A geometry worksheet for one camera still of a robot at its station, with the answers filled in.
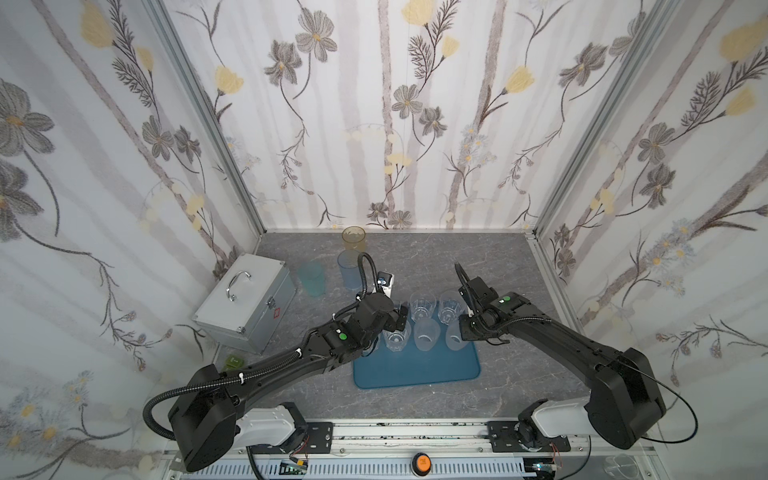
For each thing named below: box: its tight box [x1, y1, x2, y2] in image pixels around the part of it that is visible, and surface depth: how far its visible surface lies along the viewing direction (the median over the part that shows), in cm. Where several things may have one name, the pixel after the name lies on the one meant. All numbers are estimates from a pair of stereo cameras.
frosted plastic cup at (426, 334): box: [414, 319, 441, 352], surface depth 88 cm
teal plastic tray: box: [353, 334, 481, 389], surface depth 90 cm
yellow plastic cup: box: [342, 226, 366, 253], surface depth 106 cm
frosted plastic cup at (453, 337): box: [445, 322, 469, 351], surface depth 87 cm
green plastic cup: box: [298, 260, 325, 297], surface depth 103 cm
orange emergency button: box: [412, 452, 432, 477], surface depth 65 cm
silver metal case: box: [192, 253, 297, 355], surface depth 85 cm
